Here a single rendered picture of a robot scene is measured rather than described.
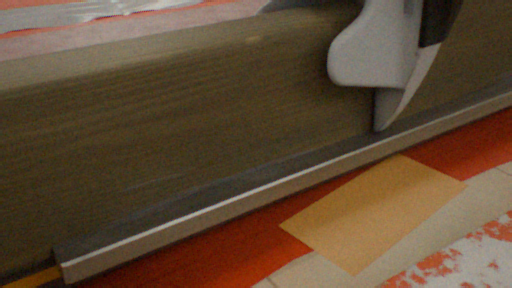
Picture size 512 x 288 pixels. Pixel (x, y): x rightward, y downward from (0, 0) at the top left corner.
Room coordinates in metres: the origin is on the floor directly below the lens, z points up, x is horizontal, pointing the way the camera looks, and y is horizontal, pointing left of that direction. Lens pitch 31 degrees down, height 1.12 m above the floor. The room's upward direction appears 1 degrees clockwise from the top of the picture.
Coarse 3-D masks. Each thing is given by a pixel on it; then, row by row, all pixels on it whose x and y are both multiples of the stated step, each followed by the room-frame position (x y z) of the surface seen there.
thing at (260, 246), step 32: (0, 0) 0.60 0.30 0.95; (32, 0) 0.60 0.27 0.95; (64, 0) 0.60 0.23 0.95; (32, 32) 0.49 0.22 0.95; (64, 32) 0.49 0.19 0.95; (96, 32) 0.49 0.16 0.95; (128, 32) 0.49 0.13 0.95; (320, 192) 0.23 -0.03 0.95; (256, 224) 0.20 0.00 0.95; (160, 256) 0.18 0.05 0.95; (192, 256) 0.18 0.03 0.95; (224, 256) 0.18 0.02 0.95; (256, 256) 0.18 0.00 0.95; (288, 256) 0.18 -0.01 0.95
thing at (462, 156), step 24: (216, 0) 0.62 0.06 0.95; (240, 0) 0.62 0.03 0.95; (264, 0) 0.62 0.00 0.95; (144, 24) 0.52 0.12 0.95; (168, 24) 0.52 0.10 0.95; (192, 24) 0.52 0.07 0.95; (480, 120) 0.32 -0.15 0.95; (504, 120) 0.32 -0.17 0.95; (432, 144) 0.29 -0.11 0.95; (456, 144) 0.29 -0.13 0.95; (480, 144) 0.29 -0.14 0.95; (504, 144) 0.29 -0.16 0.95; (456, 168) 0.26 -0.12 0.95; (480, 168) 0.26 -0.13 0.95
